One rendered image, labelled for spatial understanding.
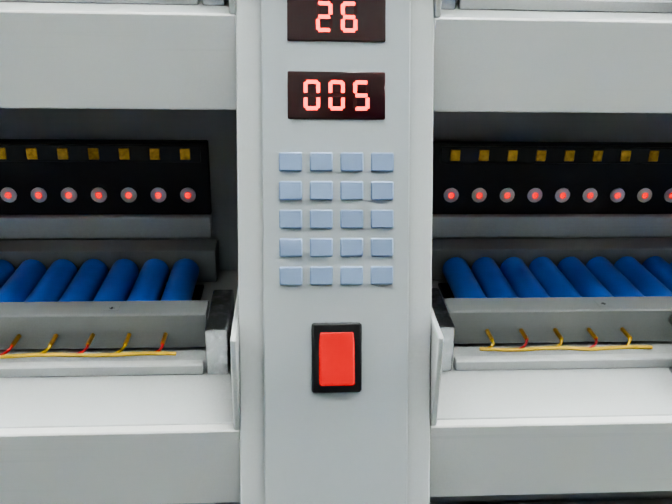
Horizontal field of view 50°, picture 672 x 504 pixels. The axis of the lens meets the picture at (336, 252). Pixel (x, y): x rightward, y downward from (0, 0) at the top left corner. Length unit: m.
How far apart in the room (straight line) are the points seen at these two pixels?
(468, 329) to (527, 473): 0.09
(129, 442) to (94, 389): 0.05
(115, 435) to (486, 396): 0.19
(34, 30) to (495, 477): 0.31
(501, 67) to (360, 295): 0.13
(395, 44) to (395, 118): 0.03
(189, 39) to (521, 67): 0.16
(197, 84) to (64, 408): 0.18
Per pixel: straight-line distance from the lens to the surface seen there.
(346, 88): 0.35
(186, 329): 0.42
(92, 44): 0.37
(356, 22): 0.35
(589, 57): 0.39
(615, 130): 0.60
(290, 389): 0.35
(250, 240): 0.35
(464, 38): 0.37
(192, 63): 0.36
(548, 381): 0.42
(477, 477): 0.40
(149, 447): 0.38
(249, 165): 0.35
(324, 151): 0.34
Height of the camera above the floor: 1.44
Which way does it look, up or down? 4 degrees down
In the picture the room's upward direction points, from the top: straight up
